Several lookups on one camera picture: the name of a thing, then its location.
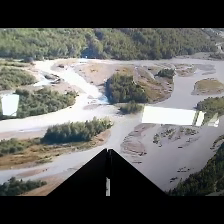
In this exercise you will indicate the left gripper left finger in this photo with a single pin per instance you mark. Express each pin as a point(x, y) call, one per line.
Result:
point(88, 178)

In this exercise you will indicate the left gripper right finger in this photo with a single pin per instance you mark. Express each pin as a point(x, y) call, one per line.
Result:
point(128, 178)

